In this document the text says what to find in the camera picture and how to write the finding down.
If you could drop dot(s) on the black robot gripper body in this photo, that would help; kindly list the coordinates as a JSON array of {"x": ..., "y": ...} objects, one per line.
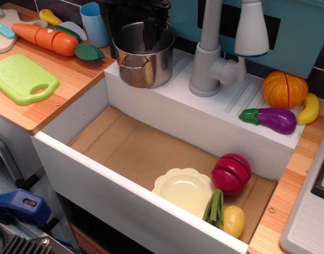
[{"x": 117, "y": 14}]

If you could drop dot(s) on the orange toy pumpkin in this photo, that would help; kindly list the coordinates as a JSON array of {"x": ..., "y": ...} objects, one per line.
[{"x": 283, "y": 90}]

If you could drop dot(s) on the light blue plastic cup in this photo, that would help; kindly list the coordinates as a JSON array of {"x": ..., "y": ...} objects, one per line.
[{"x": 94, "y": 25}]

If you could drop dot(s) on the cream scalloped plate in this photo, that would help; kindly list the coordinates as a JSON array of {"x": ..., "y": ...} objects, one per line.
[{"x": 186, "y": 188}]

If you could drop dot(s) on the blue handled toy knife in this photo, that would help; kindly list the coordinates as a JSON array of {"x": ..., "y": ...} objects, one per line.
[{"x": 6, "y": 32}]

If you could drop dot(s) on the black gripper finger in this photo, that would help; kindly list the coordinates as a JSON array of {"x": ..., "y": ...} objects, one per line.
[{"x": 153, "y": 30}]

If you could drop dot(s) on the purple toy eggplant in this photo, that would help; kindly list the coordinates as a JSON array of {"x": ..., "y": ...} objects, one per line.
[{"x": 280, "y": 120}]

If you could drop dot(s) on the green plastic cutting board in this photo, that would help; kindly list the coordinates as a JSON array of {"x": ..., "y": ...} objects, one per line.
[{"x": 24, "y": 81}]

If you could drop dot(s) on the red toy beet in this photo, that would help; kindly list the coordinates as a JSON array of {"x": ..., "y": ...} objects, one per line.
[{"x": 231, "y": 174}]

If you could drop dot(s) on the white faucet spray head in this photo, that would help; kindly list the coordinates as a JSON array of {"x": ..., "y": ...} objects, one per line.
[{"x": 251, "y": 37}]

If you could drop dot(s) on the yellow toy potato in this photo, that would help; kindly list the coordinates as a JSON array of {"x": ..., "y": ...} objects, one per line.
[{"x": 234, "y": 221}]

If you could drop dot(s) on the yellow handled toy knife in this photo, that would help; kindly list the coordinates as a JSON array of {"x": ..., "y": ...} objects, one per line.
[{"x": 52, "y": 19}]

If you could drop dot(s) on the white toy sink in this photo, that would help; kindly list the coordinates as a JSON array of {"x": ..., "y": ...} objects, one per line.
[{"x": 105, "y": 151}]

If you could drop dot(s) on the blue clamp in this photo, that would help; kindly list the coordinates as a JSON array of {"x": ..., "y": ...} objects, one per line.
[{"x": 24, "y": 207}]

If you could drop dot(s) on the orange toy carrot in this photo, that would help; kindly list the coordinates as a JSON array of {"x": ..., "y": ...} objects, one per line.
[{"x": 57, "y": 41}]

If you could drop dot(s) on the grey toy faucet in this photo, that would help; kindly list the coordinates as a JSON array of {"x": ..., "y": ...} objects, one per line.
[{"x": 210, "y": 70}]

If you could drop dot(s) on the green felt beet leaves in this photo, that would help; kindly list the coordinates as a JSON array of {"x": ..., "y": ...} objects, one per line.
[{"x": 214, "y": 211}]

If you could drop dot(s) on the yellow toy banana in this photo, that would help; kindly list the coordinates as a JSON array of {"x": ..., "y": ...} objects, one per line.
[{"x": 311, "y": 110}]

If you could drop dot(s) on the white toy stove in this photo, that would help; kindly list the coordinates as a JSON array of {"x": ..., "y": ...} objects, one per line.
[{"x": 304, "y": 231}]

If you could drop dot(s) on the stainless steel pot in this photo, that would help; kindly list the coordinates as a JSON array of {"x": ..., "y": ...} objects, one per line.
[{"x": 139, "y": 67}]

